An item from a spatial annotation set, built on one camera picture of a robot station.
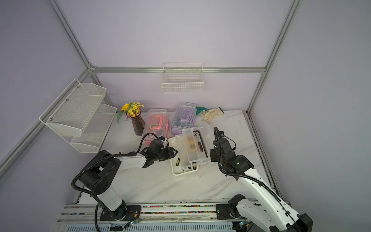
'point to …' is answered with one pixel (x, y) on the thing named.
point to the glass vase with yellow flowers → (133, 110)
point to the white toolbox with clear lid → (192, 151)
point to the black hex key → (202, 141)
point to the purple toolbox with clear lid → (184, 117)
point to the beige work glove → (209, 114)
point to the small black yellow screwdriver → (178, 162)
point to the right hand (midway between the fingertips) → (216, 152)
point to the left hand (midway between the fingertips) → (175, 154)
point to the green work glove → (199, 109)
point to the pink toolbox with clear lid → (156, 125)
